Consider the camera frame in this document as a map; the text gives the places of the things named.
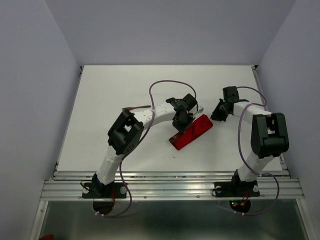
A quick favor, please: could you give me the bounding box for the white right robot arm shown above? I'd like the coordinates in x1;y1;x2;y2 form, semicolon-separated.
210;86;290;195

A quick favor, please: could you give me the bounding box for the aluminium rail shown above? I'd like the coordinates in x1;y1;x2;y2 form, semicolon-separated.
241;65;289;176
46;65;84;180

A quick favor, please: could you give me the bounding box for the red cloth napkin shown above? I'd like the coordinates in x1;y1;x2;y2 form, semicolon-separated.
168;114;213;151

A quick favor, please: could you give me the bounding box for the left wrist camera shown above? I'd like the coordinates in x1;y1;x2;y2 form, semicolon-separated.
191;104;204;116

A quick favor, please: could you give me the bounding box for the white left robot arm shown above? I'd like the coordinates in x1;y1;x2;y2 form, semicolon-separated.
92;94;204;197

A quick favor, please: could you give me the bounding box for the dark wooden fork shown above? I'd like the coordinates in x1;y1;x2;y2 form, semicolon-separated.
121;105;151;111

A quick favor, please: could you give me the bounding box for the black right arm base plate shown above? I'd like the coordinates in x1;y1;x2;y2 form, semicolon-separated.
211;181;260;198

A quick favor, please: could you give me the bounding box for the red object bottom left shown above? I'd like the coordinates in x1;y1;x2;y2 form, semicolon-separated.
38;234;55;240

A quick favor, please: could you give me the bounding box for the dark wooden spoon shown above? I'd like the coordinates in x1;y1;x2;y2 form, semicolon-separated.
169;133;181;143

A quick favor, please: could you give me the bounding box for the aluminium left side rail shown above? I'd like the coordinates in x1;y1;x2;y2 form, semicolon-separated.
46;65;84;180

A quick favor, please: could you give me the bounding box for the aluminium right side rail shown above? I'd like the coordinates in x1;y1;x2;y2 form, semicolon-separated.
241;65;289;176

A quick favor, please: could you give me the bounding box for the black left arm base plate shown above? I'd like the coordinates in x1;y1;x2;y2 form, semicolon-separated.
80;182;127;199

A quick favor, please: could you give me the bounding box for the aluminium front rail frame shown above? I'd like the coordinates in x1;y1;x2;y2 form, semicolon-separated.
40;170;305;201

